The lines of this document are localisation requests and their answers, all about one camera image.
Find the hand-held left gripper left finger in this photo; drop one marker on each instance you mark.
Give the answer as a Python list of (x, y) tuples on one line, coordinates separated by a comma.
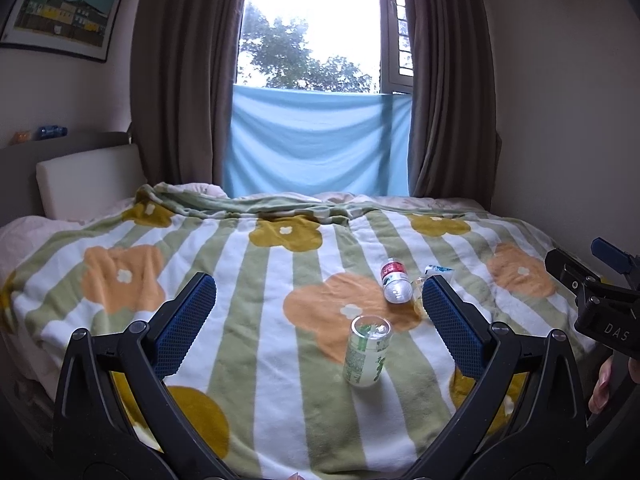
[(192, 310)]

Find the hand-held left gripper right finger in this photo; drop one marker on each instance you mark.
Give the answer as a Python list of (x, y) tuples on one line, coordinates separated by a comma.
[(447, 315)]

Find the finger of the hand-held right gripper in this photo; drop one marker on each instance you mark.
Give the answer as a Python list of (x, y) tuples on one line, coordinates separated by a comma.
[(611, 255), (567, 267)]

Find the green white can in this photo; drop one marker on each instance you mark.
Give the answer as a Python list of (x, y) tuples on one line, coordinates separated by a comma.
[(365, 355)]

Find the person's right hand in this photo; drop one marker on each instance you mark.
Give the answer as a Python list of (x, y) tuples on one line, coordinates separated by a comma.
[(602, 385)]

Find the clear bottle blue white label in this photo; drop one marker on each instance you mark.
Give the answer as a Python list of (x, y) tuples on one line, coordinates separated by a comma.
[(439, 271)]

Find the red silver can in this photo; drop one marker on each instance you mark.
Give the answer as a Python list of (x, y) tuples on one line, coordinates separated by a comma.
[(395, 282)]

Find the striped floral blanket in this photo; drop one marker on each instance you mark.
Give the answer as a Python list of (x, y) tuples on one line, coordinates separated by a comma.
[(280, 285)]

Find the white headboard cushion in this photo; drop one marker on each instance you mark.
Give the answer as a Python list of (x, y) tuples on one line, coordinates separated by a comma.
[(85, 182)]

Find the pale pink duvet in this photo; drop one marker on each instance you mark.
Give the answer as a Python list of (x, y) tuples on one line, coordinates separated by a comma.
[(25, 240)]

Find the grey bed headboard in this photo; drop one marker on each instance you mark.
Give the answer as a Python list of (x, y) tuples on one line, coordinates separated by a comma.
[(60, 147)]

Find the light blue cloth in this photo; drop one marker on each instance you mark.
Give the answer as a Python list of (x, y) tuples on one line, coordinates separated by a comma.
[(320, 142)]

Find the brown curtain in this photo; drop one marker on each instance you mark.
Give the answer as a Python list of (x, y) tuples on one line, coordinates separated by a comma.
[(185, 75), (450, 85)]

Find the blue plastic bottle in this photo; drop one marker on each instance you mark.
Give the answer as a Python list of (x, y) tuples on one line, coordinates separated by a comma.
[(51, 131)]

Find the small orange object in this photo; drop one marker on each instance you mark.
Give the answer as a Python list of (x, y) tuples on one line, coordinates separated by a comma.
[(21, 138)]

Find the framed picture of houses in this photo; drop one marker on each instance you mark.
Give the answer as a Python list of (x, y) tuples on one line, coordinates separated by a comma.
[(65, 5)]

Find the open window frame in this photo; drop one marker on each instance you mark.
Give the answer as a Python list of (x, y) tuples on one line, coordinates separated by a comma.
[(397, 25)]

